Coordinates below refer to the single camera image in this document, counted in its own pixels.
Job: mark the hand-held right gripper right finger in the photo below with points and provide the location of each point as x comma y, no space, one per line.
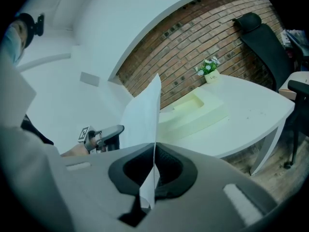
205,202

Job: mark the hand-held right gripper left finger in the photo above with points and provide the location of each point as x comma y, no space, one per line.
96,190

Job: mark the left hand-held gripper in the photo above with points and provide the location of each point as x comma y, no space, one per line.
93,144

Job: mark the white cloth sheet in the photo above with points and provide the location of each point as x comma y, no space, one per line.
142,110

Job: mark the cream work mat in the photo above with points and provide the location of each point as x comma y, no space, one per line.
193,115

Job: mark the person's left forearm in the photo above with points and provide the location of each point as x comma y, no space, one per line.
74,151

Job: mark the person's grey vest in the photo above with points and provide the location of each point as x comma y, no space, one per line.
24,178

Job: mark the person's black t-shirt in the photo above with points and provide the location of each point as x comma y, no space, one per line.
36,132

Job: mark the white pot with flowers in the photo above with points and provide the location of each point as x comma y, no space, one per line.
209,69

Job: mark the light blue face mask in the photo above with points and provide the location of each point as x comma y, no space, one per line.
10,45

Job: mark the person's face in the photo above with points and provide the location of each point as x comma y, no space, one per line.
18,33

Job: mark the black office chair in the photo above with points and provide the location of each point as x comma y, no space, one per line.
263,45

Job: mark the light fabric bag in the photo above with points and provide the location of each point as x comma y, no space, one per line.
293,36

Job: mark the grey wall panel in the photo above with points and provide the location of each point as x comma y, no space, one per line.
89,79

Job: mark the black head-mounted camera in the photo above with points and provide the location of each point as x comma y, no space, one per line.
38,24

